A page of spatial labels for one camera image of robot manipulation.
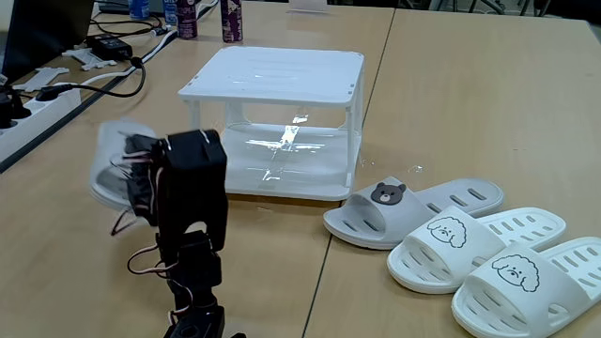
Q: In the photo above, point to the grey slipper with bear badge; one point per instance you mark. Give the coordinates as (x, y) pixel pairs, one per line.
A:
(105, 155)
(389, 220)

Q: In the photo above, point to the white slipper with dog print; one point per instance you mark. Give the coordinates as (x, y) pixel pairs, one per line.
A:
(512, 300)
(446, 253)

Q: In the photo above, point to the white two-shelf shoe rack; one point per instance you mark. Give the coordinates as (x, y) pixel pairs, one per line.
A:
(277, 75)

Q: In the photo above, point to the white power strip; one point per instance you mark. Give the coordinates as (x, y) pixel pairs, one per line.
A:
(33, 124)

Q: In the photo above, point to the white flat plastic part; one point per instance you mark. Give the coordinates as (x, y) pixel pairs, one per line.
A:
(87, 57)
(42, 77)

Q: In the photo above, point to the black power adapter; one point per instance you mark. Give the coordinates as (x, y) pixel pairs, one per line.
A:
(110, 47)

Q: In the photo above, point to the black plug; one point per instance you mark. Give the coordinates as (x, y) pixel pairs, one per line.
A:
(11, 110)

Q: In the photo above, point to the purple drink can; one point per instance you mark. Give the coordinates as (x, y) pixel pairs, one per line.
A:
(231, 23)
(187, 21)

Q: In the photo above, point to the blue drink can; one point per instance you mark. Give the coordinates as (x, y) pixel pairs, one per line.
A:
(139, 9)
(170, 11)

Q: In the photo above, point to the black laptop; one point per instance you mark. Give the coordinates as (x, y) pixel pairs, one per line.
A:
(47, 33)

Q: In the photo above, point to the clear tape strip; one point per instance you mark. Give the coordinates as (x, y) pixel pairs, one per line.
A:
(417, 169)
(366, 162)

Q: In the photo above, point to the white card stand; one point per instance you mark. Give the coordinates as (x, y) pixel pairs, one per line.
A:
(308, 6)

